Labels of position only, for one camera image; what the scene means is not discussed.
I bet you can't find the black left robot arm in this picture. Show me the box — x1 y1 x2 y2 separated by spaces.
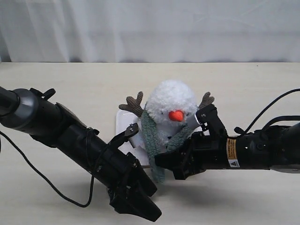
0 88 162 222

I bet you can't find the white plush snowman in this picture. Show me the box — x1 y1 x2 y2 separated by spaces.
118 79 215 152

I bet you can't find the green knitted scarf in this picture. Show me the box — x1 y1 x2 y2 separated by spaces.
141 110 194 183

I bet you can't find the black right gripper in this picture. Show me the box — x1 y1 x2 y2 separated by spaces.
154 132 227 180

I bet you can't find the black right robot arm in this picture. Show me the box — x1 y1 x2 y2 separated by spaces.
155 124 300 180

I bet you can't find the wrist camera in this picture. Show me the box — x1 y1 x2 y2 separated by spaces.
109 123 144 148
186 104 227 136

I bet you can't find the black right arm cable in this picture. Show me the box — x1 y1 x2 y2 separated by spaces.
234 88 300 136

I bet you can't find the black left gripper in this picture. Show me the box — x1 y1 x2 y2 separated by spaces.
90 140 162 222

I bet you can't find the white backdrop curtain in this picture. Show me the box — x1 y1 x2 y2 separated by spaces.
0 0 300 63

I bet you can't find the white rectangular tray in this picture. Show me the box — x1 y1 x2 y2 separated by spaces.
115 110 202 168

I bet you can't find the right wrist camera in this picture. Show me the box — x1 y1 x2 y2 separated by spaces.
186 104 227 136

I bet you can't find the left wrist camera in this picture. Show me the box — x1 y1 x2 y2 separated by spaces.
109 123 144 148

